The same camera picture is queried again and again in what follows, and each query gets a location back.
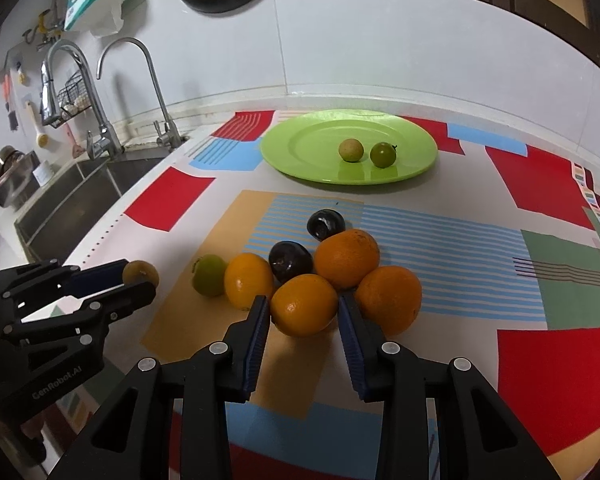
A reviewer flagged dark plum back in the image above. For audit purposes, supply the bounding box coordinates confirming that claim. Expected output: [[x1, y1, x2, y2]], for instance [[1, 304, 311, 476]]
[[306, 209, 347, 242]]

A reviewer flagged wire sponge basket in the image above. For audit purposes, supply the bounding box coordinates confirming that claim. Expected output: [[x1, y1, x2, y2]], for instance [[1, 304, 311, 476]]
[[50, 70, 92, 129]]

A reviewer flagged green tomato on plate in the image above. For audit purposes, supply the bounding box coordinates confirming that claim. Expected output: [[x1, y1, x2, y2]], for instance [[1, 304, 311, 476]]
[[370, 142, 396, 169]]

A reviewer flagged green lime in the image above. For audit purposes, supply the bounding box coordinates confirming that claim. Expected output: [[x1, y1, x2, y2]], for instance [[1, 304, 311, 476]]
[[192, 254, 227, 297]]

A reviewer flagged large orange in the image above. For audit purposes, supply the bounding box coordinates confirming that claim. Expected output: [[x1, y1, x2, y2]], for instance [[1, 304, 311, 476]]
[[314, 229, 380, 289], [354, 266, 422, 336]]

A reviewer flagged small orange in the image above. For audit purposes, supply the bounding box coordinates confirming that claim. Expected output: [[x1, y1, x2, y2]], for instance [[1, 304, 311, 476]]
[[271, 274, 338, 337]]

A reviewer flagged dish brush on wall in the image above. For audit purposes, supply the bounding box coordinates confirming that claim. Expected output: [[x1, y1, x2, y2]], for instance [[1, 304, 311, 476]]
[[24, 101, 50, 148]]

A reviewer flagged colourful patterned table mat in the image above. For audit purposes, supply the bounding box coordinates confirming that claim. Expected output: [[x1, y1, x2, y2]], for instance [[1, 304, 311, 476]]
[[64, 110, 600, 479]]

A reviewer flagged tan round fruit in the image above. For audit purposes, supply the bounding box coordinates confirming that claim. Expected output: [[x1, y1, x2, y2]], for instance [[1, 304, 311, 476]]
[[122, 260, 160, 287]]

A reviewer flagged large back orange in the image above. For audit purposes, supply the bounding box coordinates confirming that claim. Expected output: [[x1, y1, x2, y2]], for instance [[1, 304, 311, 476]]
[[314, 229, 380, 289]]

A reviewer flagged dark plum front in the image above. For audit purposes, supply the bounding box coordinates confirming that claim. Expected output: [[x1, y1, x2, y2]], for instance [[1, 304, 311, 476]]
[[268, 240, 313, 284]]

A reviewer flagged tan fruit on plate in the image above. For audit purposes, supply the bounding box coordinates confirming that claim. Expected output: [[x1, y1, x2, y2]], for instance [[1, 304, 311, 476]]
[[338, 139, 365, 162]]

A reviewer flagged dark plum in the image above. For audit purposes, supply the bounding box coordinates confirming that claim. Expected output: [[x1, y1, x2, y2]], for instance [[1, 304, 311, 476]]
[[306, 209, 347, 242], [268, 240, 313, 284]]

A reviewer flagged tall chrome faucet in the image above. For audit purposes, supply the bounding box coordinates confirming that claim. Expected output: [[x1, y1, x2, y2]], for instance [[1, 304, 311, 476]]
[[40, 39, 124, 159]]

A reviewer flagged slim chrome faucet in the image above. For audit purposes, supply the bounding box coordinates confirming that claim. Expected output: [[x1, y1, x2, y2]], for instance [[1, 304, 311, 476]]
[[96, 36, 183, 150]]

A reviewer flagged steel sink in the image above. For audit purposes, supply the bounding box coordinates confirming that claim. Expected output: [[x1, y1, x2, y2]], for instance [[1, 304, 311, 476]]
[[15, 148, 166, 262]]

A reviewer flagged green plate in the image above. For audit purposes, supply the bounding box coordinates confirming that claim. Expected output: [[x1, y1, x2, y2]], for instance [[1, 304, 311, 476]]
[[260, 110, 438, 186]]

